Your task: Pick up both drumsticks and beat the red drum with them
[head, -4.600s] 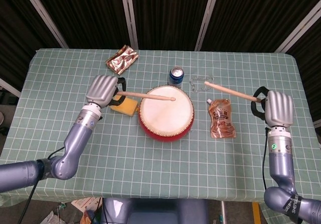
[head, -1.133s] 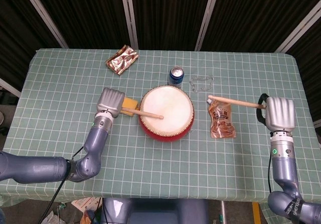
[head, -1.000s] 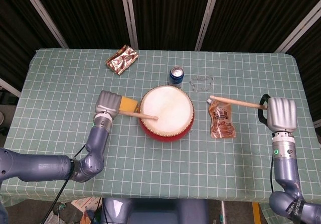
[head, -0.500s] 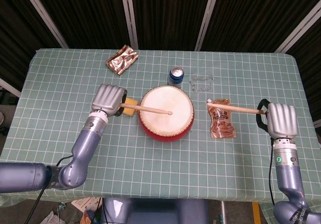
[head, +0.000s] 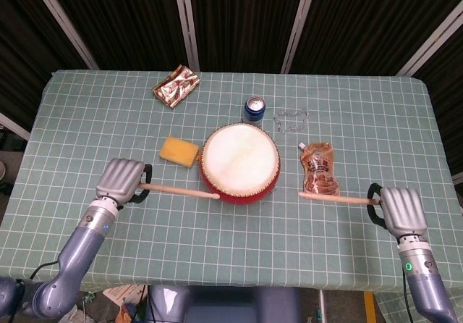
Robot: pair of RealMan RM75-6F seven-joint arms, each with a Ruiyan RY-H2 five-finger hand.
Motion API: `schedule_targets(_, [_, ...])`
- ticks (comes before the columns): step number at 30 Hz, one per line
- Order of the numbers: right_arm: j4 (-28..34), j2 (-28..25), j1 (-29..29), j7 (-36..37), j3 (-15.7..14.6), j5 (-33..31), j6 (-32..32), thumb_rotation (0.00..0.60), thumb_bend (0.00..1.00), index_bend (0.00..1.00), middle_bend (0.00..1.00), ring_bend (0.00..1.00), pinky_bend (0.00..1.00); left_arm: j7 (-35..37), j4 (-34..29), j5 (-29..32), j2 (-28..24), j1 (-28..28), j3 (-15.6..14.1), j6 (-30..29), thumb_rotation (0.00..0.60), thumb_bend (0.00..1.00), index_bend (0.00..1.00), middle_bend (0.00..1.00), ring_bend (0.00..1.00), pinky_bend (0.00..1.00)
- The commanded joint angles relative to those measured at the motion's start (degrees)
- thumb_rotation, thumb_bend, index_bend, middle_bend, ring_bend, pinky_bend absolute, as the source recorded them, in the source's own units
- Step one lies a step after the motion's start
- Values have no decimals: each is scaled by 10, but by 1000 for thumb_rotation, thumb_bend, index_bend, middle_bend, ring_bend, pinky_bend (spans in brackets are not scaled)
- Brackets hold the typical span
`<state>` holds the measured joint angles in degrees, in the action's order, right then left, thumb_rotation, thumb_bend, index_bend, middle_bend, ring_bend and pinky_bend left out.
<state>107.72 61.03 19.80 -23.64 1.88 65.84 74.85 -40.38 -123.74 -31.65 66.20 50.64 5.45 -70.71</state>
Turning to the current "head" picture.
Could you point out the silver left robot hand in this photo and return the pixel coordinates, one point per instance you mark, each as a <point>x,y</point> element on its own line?
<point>121,180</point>

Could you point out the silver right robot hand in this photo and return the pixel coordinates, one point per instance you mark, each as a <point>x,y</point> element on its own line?
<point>403,210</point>

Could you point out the wooden drumstick with bead tip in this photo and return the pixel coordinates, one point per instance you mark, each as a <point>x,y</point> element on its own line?
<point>181,191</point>

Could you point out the plain wooden drumstick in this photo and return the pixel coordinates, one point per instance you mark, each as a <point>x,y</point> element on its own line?
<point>336,197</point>

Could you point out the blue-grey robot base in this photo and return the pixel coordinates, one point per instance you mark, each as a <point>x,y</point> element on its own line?
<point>224,305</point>

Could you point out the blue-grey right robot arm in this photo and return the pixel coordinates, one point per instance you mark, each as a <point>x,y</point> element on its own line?
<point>425,287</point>

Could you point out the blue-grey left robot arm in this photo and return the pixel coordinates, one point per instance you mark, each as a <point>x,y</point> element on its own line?
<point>77,250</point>

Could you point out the red drum with white skin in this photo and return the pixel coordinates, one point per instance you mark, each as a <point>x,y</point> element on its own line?
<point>238,163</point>

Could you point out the green checked tablecloth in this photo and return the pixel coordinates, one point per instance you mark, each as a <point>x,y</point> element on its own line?
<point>108,127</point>

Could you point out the yellow sponge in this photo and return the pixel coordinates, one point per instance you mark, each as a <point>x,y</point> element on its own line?
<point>179,152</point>

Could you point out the brown sauce pouch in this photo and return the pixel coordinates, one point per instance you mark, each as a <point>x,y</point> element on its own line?
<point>320,172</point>

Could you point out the gold foil snack wrapper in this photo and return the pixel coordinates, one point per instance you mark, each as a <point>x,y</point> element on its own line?
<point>176,87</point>

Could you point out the white printed paper sheet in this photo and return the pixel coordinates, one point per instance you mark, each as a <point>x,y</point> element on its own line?
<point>121,294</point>

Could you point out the dark partition panel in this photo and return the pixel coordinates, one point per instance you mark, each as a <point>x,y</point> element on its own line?
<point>448,95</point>
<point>119,19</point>
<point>246,19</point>
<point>361,19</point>
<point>21,48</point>

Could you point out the metal table leg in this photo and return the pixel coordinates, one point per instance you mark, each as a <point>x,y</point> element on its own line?
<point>322,308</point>

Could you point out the orange snack bag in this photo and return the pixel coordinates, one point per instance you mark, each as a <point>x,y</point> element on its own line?
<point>125,314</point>

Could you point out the crumpled white paper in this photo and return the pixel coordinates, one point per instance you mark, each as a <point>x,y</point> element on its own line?
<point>77,315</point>

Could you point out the blue soda can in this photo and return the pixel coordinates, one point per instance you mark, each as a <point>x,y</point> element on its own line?
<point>254,114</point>

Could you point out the white partition frame post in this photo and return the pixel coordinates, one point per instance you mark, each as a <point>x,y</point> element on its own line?
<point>296,22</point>
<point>430,40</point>
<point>186,22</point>
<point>65,22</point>
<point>12,124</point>

